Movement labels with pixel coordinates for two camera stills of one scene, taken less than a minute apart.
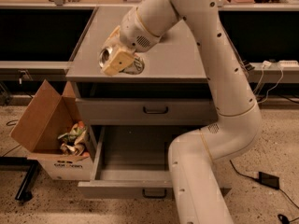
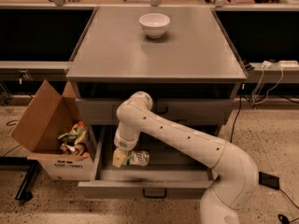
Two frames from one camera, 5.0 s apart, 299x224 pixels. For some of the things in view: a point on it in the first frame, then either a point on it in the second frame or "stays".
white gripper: x=135 y=32 -> x=123 y=145
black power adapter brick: x=269 y=180 stays
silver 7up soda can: x=136 y=67 -> x=137 y=158
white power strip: x=289 y=63 stays
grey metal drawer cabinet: x=136 y=119 stays
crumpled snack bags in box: x=74 y=141 stays
